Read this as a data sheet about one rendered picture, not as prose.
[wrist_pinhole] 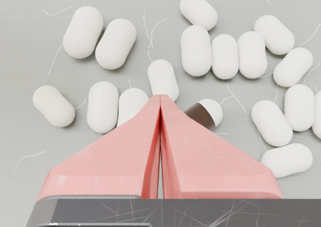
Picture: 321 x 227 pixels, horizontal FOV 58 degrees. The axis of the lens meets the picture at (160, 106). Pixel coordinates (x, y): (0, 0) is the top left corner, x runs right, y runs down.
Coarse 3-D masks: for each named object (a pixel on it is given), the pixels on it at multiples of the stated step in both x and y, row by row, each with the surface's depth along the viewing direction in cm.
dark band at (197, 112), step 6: (198, 102) 19; (192, 108) 19; (198, 108) 18; (204, 108) 18; (186, 114) 18; (192, 114) 18; (198, 114) 18; (204, 114) 18; (198, 120) 18; (204, 120) 18; (210, 120) 18; (204, 126) 18; (210, 126) 18
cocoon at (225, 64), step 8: (216, 40) 20; (224, 40) 20; (232, 40) 20; (216, 48) 20; (224, 48) 19; (232, 48) 20; (216, 56) 20; (224, 56) 19; (232, 56) 19; (216, 64) 20; (224, 64) 19; (232, 64) 19; (216, 72) 20; (224, 72) 19; (232, 72) 19
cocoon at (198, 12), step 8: (184, 0) 21; (192, 0) 20; (200, 0) 20; (184, 8) 21; (192, 8) 20; (200, 8) 20; (208, 8) 20; (192, 16) 21; (200, 16) 20; (208, 16) 20; (216, 16) 21; (200, 24) 21; (208, 24) 20
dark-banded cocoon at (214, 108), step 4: (204, 100) 19; (208, 100) 19; (212, 100) 19; (204, 104) 18; (208, 104) 18; (212, 104) 18; (216, 104) 19; (208, 108) 18; (212, 108) 18; (216, 108) 18; (220, 108) 19; (212, 112) 18; (216, 112) 18; (220, 112) 19; (212, 116) 18; (216, 116) 18; (220, 116) 19; (216, 120) 18; (220, 120) 19; (216, 124) 19
